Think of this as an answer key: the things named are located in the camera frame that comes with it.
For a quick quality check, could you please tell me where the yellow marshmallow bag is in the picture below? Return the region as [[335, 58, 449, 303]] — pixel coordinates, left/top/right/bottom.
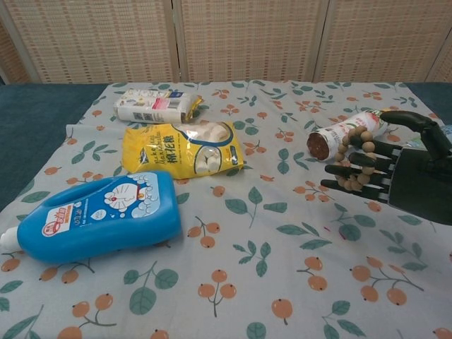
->
[[121, 119, 246, 181]]

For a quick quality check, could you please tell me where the white drink bottle orange cap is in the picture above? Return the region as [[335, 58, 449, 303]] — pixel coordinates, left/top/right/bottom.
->
[[306, 109, 402, 160]]

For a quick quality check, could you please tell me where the blue cartoon detergent bottle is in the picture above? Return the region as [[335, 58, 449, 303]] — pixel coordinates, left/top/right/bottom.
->
[[0, 170, 183, 264]]

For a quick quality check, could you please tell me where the wooden bead bracelet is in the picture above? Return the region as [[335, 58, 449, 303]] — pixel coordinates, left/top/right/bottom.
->
[[333, 126, 376, 194]]

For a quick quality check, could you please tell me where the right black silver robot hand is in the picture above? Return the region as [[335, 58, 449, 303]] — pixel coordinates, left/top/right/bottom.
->
[[320, 110, 452, 227]]

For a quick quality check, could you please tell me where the white snack package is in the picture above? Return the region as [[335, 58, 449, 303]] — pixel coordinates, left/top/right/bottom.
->
[[113, 88, 204, 124]]

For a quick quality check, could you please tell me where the woven bamboo screen panel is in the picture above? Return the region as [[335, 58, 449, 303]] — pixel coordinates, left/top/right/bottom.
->
[[0, 0, 179, 85], [316, 0, 452, 84], [172, 0, 328, 83], [0, 19, 36, 85], [429, 35, 452, 84]]

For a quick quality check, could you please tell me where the floral tablecloth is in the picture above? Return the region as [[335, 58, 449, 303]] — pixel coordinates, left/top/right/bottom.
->
[[0, 80, 452, 339]]

